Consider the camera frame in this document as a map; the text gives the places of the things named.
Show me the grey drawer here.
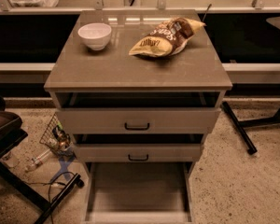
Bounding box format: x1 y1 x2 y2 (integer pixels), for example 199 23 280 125
74 144 203 162
56 108 220 134
81 162 194 224

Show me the grey middle drawer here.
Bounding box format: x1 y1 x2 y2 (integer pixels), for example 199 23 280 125
74 144 203 162

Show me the clear plastic bottle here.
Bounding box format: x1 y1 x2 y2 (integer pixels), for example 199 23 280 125
25 149 52 172

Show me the grey top drawer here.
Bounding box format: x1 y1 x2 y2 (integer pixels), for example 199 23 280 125
56 108 220 134

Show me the grey drawer cabinet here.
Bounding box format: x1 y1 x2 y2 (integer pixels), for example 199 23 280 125
43 8 233 179

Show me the black table leg frame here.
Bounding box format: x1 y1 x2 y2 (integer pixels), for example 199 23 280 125
221 102 280 155

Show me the wire mesh basket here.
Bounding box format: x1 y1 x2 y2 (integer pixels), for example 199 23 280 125
40 114 74 157

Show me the yellow brown chip bag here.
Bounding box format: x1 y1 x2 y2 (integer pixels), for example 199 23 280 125
129 17 204 57

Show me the black floor cable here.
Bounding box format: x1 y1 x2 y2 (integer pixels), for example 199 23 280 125
23 171 77 224

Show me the dark tray on stand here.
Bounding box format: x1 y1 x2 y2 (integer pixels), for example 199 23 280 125
0 110 22 141

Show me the white ceramic bowl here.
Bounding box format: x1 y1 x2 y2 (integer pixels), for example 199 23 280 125
77 23 112 50

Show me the grey bottom drawer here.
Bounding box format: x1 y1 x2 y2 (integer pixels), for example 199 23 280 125
81 162 194 224

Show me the black stand left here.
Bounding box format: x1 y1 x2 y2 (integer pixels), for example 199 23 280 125
0 131 85 224

